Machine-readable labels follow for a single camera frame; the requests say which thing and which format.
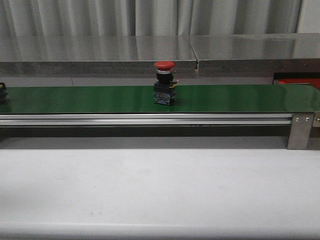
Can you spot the steel conveyor support bracket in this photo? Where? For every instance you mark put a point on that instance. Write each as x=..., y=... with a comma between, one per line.
x=300, y=130

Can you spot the green conveyor belt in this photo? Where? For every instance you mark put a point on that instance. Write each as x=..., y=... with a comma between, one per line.
x=279, y=98

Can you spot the grey stone counter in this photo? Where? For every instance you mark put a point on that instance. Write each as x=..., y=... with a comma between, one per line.
x=129, y=60

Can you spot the aluminium conveyor frame rail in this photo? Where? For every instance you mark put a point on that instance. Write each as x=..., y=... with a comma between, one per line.
x=144, y=119

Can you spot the red plastic bin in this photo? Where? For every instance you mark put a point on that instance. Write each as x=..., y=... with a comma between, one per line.
x=314, y=82

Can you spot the yellow mushroom push button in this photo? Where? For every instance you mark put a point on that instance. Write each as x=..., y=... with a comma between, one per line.
x=3, y=93

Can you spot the grey pleated curtain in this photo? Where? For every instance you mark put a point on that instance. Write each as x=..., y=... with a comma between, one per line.
x=147, y=17

